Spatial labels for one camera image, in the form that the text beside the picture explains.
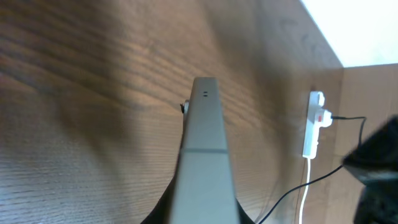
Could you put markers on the Galaxy S25 Ultra smartphone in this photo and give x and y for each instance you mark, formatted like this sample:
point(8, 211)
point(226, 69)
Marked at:
point(204, 190)

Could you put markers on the white USB charger plug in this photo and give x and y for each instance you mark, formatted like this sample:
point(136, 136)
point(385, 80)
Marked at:
point(323, 118)

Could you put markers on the white power strip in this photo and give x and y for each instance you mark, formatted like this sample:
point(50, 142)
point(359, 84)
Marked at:
point(315, 104)

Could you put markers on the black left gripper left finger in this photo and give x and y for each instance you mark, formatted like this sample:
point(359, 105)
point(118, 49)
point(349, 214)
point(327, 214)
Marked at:
point(161, 210)

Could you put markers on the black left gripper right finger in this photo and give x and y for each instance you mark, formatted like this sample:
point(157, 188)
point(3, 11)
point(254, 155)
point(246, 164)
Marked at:
point(243, 216)

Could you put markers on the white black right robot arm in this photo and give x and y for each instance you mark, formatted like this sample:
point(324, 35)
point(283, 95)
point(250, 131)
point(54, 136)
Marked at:
point(374, 164)

